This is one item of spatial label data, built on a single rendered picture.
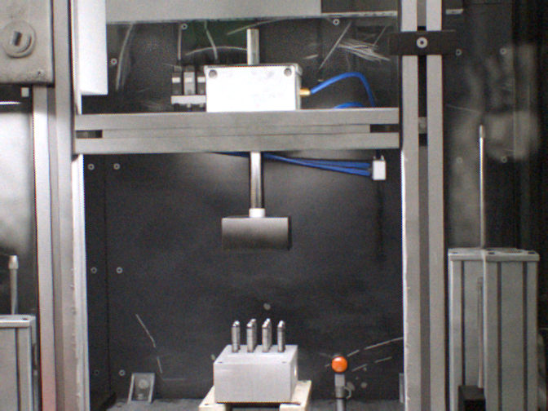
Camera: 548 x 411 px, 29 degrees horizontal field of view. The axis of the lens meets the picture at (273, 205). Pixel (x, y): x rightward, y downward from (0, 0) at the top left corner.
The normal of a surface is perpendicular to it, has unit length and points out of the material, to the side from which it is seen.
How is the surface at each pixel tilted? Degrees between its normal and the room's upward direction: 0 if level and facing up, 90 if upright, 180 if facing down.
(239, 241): 90
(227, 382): 90
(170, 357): 90
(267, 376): 90
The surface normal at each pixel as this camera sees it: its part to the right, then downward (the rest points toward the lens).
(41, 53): -0.10, 0.05
